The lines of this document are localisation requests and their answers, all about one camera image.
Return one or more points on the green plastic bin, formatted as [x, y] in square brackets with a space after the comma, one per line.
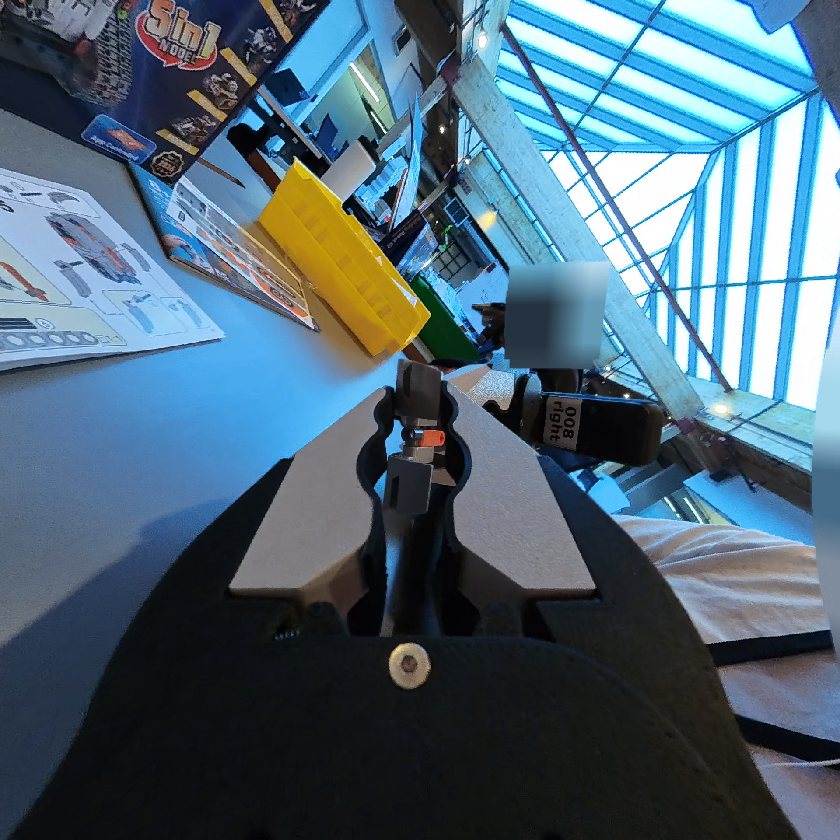
[446, 321]

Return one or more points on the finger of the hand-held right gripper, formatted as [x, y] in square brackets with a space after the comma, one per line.
[489, 387]

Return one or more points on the open instruction booklet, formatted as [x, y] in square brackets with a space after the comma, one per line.
[85, 282]

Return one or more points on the yellow plastic bin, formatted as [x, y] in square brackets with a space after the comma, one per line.
[341, 262]

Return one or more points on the dark product box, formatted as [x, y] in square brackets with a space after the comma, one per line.
[413, 239]

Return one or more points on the thin brown stick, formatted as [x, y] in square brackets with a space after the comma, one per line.
[223, 174]

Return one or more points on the orange blue connector assembly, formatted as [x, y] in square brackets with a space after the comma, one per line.
[430, 438]

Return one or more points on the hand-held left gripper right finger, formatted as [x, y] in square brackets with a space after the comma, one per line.
[518, 525]

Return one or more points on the robot kit box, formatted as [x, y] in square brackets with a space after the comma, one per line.
[164, 65]

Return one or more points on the skylight window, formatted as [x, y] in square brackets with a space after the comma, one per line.
[689, 164]

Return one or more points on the grey desk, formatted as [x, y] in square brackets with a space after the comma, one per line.
[164, 426]

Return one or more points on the blue cover booklet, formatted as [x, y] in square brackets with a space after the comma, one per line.
[154, 210]

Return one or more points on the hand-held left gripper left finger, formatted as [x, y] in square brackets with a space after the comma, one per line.
[308, 525]

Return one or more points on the dark grey brick piece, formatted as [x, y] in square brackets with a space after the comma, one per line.
[417, 394]

